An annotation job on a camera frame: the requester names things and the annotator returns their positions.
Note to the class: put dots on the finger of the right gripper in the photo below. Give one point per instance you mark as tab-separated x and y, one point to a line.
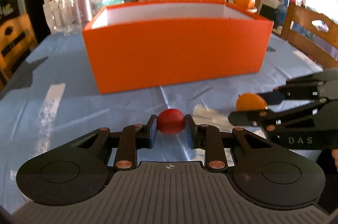
293	91
264	118

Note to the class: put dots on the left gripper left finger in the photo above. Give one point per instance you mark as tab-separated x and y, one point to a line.
131	139

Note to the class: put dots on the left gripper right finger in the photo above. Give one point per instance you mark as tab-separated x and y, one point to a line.
209	139

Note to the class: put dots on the small orange tangerine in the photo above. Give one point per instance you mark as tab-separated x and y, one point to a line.
249	102

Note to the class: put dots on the small red fruit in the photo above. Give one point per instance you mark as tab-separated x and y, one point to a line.
171	122

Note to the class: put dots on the orange cardboard box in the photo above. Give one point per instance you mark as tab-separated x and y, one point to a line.
156	43

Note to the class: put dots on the blue tablecloth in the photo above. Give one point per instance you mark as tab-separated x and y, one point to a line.
53	98

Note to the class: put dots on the clear glass mug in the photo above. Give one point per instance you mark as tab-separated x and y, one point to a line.
63	16

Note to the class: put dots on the wooden chair left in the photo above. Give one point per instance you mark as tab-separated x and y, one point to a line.
17	37

